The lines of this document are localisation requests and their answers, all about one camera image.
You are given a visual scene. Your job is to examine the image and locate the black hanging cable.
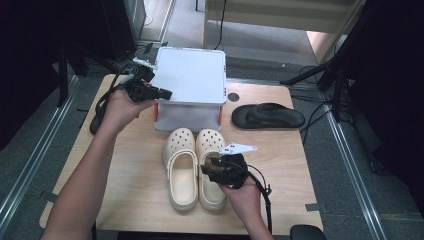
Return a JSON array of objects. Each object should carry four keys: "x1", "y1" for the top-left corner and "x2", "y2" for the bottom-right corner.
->
[{"x1": 213, "y1": 0, "x2": 228, "y2": 51}]

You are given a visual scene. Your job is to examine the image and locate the cream clog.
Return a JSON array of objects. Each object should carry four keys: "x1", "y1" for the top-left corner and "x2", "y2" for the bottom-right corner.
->
[
  {"x1": 162, "y1": 127, "x2": 200, "y2": 212},
  {"x1": 194, "y1": 129, "x2": 230, "y2": 211}
]

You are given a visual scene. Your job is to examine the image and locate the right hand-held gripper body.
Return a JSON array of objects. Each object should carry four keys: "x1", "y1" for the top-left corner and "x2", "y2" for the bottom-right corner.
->
[{"x1": 213, "y1": 142, "x2": 258, "y2": 190}]

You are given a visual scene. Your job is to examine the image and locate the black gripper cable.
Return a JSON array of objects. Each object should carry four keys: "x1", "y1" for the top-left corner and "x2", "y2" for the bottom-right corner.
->
[
  {"x1": 246, "y1": 163, "x2": 274, "y2": 234},
  {"x1": 94, "y1": 64, "x2": 141, "y2": 118}
]

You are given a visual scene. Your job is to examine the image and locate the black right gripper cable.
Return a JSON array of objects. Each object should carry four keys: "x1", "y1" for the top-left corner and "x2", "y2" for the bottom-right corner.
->
[{"x1": 246, "y1": 163, "x2": 274, "y2": 234}]

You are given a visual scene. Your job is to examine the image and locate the black armrest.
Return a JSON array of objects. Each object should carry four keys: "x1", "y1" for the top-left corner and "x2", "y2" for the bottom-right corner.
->
[{"x1": 289, "y1": 224, "x2": 328, "y2": 240}]

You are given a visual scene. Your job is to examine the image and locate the person's left hand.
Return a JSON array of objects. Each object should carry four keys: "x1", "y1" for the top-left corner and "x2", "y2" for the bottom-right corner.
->
[{"x1": 100, "y1": 89, "x2": 157, "y2": 135}]

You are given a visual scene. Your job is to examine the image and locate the black metal stand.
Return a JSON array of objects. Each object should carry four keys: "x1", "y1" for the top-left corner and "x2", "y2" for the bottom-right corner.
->
[{"x1": 54, "y1": 39, "x2": 113, "y2": 108}]

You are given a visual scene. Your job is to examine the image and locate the black tripod stand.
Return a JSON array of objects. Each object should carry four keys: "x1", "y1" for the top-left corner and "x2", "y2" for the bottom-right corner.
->
[{"x1": 279, "y1": 0, "x2": 368, "y2": 123}]

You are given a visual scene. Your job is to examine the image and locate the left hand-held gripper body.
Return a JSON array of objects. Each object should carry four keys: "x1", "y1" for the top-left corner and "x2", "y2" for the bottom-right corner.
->
[{"x1": 123, "y1": 57, "x2": 158, "y2": 103}]

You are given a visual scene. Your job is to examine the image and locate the person's right hand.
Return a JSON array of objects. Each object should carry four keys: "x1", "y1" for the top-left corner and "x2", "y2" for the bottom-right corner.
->
[{"x1": 218, "y1": 175, "x2": 265, "y2": 222}]

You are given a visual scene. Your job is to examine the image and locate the metal floor rail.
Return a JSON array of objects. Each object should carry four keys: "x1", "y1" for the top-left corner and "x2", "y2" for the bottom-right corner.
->
[
  {"x1": 324, "y1": 108, "x2": 389, "y2": 240},
  {"x1": 0, "y1": 74, "x2": 80, "y2": 228}
]

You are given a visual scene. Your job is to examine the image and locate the dark computer case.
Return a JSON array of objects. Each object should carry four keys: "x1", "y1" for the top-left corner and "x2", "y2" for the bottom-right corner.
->
[{"x1": 99, "y1": 0, "x2": 148, "y2": 61}]

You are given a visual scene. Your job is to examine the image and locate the black floor cables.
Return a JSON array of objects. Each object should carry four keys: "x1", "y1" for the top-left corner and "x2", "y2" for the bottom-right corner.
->
[{"x1": 293, "y1": 64, "x2": 354, "y2": 146}]

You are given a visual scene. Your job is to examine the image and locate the beige cabinet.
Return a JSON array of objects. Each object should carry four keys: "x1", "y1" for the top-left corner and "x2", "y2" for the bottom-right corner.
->
[{"x1": 203, "y1": 0, "x2": 364, "y2": 63}]

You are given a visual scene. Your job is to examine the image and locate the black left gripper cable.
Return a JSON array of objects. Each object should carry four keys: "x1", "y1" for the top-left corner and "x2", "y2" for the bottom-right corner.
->
[{"x1": 94, "y1": 64, "x2": 141, "y2": 118}]

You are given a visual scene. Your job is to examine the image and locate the white plastic storage box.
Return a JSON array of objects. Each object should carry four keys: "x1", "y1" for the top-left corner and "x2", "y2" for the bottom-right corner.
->
[{"x1": 151, "y1": 46, "x2": 228, "y2": 133}]

